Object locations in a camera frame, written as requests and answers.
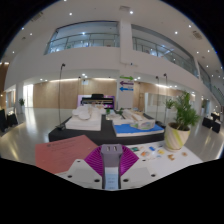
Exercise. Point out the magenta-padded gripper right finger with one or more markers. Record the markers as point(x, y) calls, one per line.
point(129, 161)

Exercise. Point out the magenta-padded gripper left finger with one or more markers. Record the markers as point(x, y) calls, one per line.
point(93, 161)

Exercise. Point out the grey charger block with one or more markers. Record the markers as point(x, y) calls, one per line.
point(111, 156)

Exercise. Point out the sheet with colourful pictures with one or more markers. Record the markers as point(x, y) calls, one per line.
point(151, 149)

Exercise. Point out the black display platform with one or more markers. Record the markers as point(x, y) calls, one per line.
point(103, 135)

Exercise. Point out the pink board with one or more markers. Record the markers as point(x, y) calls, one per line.
point(63, 153)

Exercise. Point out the blue-based architectural model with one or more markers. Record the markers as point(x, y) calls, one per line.
point(133, 128)

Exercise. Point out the white architectural model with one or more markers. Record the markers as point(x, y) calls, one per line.
point(85, 121)

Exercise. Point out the small wooden piece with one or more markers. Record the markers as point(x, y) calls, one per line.
point(171, 157)
point(184, 154)

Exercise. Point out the potted plant in striped pot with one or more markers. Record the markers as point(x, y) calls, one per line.
point(176, 136)

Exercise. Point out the black piano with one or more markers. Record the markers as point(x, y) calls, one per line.
point(96, 100)

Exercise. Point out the thin black pole stand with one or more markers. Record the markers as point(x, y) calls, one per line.
point(157, 96)
point(165, 93)

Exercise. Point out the background potted plant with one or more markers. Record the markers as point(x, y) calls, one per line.
point(170, 103)

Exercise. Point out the blue arrow sign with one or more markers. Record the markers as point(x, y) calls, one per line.
point(126, 89)

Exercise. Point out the tall black lamp stand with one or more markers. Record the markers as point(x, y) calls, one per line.
point(60, 96)

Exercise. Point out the black covered tables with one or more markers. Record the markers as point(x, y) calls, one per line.
point(211, 122)
point(8, 120)

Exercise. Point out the small background plant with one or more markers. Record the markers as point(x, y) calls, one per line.
point(22, 101)

